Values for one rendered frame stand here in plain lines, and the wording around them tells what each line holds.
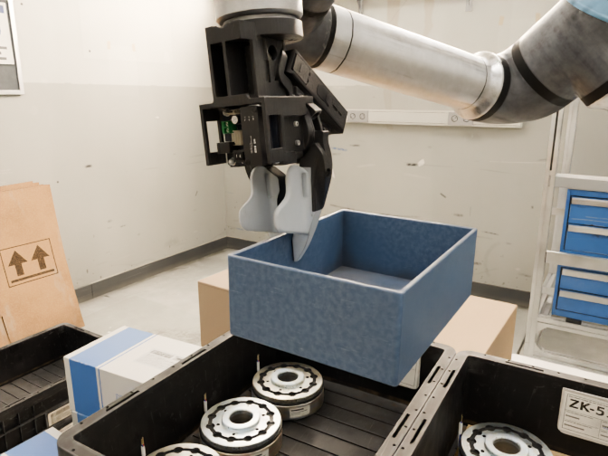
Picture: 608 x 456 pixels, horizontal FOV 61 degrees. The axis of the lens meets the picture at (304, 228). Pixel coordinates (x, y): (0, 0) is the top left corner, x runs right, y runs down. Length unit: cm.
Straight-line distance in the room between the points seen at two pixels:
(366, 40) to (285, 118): 23
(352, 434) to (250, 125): 45
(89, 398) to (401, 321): 60
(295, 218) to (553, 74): 44
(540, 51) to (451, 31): 261
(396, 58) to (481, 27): 267
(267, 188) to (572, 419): 47
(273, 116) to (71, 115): 296
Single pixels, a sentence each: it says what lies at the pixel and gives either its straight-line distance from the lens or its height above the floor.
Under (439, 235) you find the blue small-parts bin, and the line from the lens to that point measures 54.
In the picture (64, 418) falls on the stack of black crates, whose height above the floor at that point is 49.
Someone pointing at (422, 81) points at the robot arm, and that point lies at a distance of 69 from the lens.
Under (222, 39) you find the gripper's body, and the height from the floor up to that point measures 130.
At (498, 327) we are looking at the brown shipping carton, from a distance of 98.
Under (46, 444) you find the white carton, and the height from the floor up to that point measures 79.
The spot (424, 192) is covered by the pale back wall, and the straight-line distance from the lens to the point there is 343.
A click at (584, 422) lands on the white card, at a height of 88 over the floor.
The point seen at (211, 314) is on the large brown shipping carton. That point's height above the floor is 84.
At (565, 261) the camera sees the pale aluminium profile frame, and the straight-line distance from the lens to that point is 241.
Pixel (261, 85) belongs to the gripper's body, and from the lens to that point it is 43.
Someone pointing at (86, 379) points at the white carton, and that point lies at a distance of 85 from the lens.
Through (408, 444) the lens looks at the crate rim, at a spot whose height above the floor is 93.
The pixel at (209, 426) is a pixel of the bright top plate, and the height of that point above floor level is 86.
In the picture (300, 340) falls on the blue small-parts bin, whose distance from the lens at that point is 40.
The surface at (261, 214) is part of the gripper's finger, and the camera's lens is 48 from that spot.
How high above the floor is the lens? 126
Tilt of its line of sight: 15 degrees down
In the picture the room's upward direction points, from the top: straight up
